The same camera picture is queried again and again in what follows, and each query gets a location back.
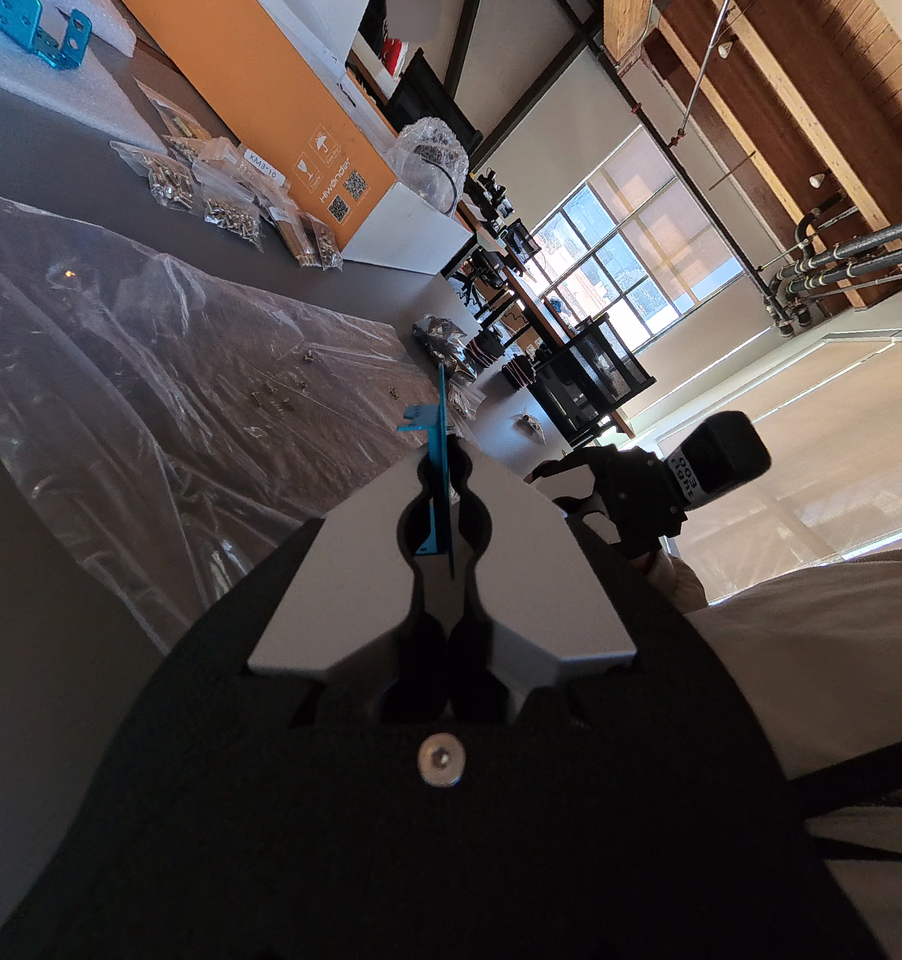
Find small screws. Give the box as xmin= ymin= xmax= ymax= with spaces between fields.
xmin=250 ymin=346 xmax=403 ymax=438

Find wide teal flat bracket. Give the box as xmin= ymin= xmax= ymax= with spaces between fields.
xmin=0 ymin=0 xmax=44 ymax=55

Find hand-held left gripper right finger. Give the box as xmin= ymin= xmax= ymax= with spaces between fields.
xmin=451 ymin=441 xmax=638 ymax=697

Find bag of dark servo parts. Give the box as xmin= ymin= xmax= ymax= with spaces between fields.
xmin=412 ymin=315 xmax=489 ymax=421

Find grey desk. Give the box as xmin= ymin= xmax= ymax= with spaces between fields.
xmin=0 ymin=30 xmax=572 ymax=960

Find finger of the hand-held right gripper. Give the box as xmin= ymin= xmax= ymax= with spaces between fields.
xmin=526 ymin=450 xmax=602 ymax=520

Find orange and white cardboard box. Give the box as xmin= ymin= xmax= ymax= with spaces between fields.
xmin=121 ymin=0 xmax=476 ymax=276

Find person's right forearm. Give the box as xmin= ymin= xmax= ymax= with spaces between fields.
xmin=646 ymin=551 xmax=714 ymax=615

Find pile of screw bags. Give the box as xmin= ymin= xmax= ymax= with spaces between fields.
xmin=112 ymin=77 xmax=344 ymax=273

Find white foam tray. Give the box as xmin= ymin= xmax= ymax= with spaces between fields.
xmin=0 ymin=0 xmax=168 ymax=155

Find clear plastic bag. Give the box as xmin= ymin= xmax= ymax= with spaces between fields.
xmin=0 ymin=187 xmax=452 ymax=654

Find workbench with dark equipment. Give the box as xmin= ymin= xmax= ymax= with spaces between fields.
xmin=451 ymin=168 xmax=572 ymax=354

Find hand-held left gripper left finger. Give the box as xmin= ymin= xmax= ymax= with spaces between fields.
xmin=247 ymin=445 xmax=452 ymax=699

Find black insulated ceiling pipe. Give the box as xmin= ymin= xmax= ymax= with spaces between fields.
xmin=792 ymin=212 xmax=902 ymax=279
xmin=764 ymin=240 xmax=902 ymax=335

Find bubble wrap bundle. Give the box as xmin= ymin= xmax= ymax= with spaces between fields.
xmin=385 ymin=116 xmax=472 ymax=219

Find black shoulder strap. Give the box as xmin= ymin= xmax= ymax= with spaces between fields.
xmin=788 ymin=750 xmax=902 ymax=871

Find large grid window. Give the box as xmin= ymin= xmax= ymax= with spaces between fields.
xmin=529 ymin=123 xmax=746 ymax=355

